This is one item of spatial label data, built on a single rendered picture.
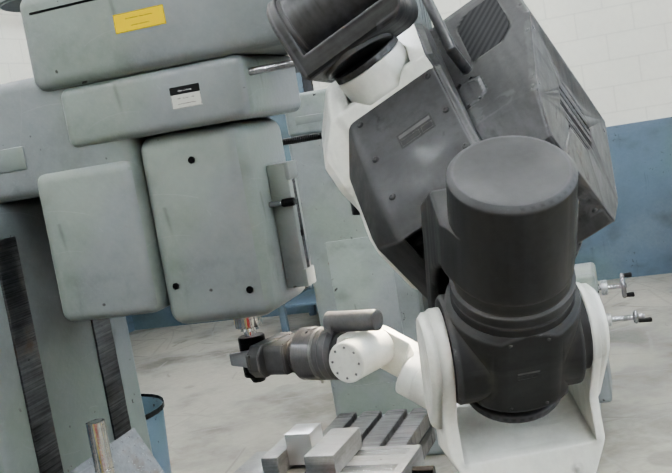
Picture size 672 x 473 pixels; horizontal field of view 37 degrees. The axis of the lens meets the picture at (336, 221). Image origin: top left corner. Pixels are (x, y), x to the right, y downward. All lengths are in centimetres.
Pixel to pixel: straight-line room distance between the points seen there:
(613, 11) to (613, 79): 51
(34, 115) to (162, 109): 24
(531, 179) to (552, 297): 12
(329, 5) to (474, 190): 38
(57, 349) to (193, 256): 38
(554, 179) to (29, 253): 119
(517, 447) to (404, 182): 30
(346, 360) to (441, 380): 61
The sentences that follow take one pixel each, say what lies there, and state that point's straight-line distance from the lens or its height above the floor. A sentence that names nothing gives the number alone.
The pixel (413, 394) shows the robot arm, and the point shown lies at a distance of 156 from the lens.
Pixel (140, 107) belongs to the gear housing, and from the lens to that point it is 163.
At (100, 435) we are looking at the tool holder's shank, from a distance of 133.
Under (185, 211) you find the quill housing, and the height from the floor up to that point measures 150.
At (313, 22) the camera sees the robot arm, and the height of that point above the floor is 172.
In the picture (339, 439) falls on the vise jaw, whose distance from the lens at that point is 192.
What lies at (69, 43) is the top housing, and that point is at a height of 180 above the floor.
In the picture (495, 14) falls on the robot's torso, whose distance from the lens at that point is 122.
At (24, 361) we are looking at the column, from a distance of 181.
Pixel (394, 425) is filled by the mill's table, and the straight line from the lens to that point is 231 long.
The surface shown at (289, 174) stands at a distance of 164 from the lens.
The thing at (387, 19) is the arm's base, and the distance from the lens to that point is 113.
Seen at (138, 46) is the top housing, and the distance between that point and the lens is 162.
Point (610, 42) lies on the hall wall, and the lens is 806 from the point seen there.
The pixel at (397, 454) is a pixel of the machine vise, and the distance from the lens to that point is 191.
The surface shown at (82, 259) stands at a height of 145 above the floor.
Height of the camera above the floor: 160
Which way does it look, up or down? 6 degrees down
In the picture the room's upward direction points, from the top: 10 degrees counter-clockwise
